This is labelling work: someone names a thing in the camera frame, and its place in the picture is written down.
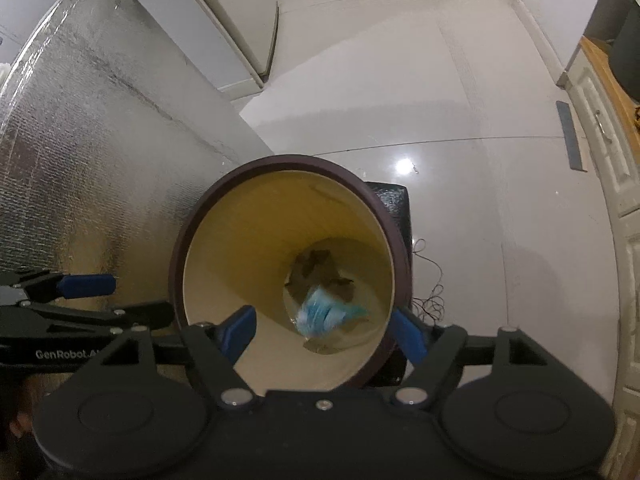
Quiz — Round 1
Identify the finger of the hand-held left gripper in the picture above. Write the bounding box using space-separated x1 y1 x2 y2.
0 269 117 307
15 300 176 337

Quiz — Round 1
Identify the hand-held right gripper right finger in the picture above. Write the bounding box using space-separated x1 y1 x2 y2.
391 308 567 409

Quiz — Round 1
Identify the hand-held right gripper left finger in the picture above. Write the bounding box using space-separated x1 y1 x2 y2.
75 305 258 409

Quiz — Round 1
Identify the blue face mask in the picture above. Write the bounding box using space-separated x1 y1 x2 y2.
295 284 370 337

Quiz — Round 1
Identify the yellow bin with brown rim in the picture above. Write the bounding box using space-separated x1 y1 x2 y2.
169 155 415 392

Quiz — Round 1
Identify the brown crumpled paper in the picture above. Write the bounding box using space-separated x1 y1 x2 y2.
286 249 357 306

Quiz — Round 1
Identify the silver foil panel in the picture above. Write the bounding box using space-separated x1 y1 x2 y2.
0 0 276 311

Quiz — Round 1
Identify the black box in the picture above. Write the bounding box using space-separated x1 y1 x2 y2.
362 181 414 387

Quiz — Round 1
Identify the grey flat strip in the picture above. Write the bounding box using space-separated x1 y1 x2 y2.
556 101 587 171

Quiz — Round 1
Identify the white drawer cabinet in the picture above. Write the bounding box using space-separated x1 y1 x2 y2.
556 35 640 480

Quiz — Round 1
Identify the black cable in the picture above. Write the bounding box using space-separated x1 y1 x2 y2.
410 238 447 322

